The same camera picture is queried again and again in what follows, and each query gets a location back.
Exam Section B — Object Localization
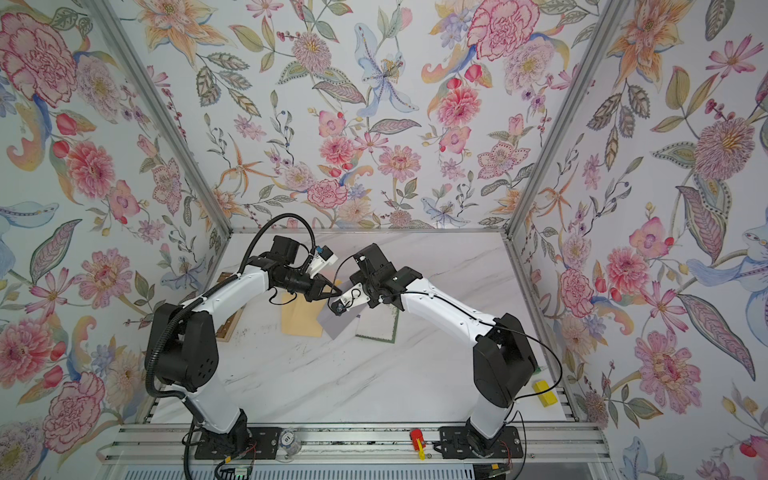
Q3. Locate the aluminium rail frame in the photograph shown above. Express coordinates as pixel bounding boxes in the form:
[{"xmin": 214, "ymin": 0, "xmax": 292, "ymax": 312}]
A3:
[{"xmin": 95, "ymin": 421, "xmax": 618, "ymax": 479}]

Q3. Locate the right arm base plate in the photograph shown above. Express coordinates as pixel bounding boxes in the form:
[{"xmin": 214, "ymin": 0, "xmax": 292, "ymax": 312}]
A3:
[{"xmin": 434, "ymin": 424, "xmax": 524, "ymax": 460}]

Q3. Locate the red emergency stop button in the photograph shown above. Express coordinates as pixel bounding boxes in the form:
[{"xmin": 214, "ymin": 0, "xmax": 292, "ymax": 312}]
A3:
[{"xmin": 409, "ymin": 429, "xmax": 426, "ymax": 461}]

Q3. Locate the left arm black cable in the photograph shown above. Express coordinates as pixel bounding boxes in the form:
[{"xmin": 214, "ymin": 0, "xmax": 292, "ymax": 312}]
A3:
[{"xmin": 236, "ymin": 212, "xmax": 317, "ymax": 277}]

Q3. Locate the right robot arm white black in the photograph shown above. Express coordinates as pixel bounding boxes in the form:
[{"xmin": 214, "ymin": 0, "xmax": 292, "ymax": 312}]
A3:
[{"xmin": 330, "ymin": 243, "xmax": 539, "ymax": 443}]

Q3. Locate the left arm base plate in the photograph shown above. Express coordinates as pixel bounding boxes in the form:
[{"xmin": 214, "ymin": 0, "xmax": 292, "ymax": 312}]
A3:
[{"xmin": 194, "ymin": 427, "xmax": 282, "ymax": 461}]

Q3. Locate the wooden chessboard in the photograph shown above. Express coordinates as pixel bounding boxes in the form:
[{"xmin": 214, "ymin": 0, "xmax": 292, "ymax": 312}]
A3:
[{"xmin": 216, "ymin": 306, "xmax": 244, "ymax": 342}]

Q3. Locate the round silver knob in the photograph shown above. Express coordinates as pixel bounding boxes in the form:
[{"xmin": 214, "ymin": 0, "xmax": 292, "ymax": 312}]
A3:
[{"xmin": 278, "ymin": 429, "xmax": 302, "ymax": 457}]

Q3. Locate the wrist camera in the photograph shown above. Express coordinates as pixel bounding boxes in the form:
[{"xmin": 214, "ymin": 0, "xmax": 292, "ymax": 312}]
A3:
[
  {"xmin": 329, "ymin": 286, "xmax": 363, "ymax": 316},
  {"xmin": 307, "ymin": 245, "xmax": 338, "ymax": 278}
]

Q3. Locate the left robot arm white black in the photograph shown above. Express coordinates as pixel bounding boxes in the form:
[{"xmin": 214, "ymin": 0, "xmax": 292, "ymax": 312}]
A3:
[{"xmin": 145, "ymin": 236, "xmax": 341, "ymax": 451}]

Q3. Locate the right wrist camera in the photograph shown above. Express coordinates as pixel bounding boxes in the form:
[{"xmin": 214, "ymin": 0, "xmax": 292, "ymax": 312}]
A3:
[{"xmin": 329, "ymin": 286, "xmax": 363, "ymax": 316}]

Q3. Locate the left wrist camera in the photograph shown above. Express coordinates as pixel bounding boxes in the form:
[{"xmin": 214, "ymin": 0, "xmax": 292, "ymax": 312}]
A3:
[{"xmin": 307, "ymin": 245, "xmax": 338, "ymax": 278}]

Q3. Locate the green floral letter paper lower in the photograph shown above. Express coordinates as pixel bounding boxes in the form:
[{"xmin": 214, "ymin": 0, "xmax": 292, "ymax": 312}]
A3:
[{"xmin": 355, "ymin": 305, "xmax": 400, "ymax": 344}]

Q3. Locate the yellow envelope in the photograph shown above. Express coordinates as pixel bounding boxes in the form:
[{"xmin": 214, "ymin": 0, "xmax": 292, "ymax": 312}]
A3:
[{"xmin": 281, "ymin": 294, "xmax": 326, "ymax": 338}]

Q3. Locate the small yellow block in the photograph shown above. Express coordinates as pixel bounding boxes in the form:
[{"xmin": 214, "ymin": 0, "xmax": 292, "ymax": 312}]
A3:
[{"xmin": 533, "ymin": 379, "xmax": 559, "ymax": 408}]

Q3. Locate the grey envelope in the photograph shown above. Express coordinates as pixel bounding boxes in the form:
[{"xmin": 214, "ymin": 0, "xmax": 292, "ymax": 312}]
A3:
[{"xmin": 317, "ymin": 299, "xmax": 365, "ymax": 339}]

